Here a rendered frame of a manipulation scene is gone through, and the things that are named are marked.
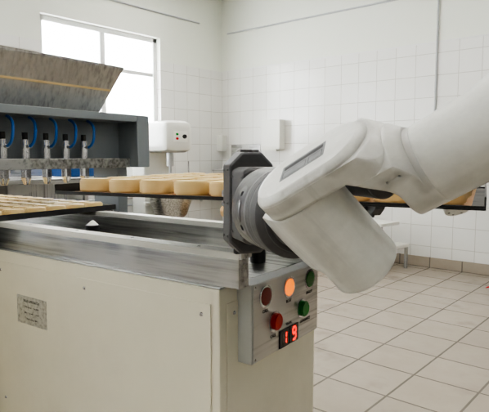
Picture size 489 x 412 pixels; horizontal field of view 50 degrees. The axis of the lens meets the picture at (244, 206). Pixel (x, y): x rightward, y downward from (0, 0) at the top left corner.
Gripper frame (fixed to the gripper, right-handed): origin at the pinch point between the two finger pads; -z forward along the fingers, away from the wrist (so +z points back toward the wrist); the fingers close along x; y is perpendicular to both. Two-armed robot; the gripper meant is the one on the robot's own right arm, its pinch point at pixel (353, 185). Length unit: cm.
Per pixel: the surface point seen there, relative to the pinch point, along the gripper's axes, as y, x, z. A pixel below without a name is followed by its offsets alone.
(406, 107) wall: -338, 51, 270
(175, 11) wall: -514, 166, 86
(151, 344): -4.8, -28.7, -38.7
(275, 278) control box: 3.6, -16.2, -17.9
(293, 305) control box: 0.0, -22.6, -12.5
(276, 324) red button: 5.2, -24.2, -18.4
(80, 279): -21, -19, -50
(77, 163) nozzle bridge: -68, 3, -48
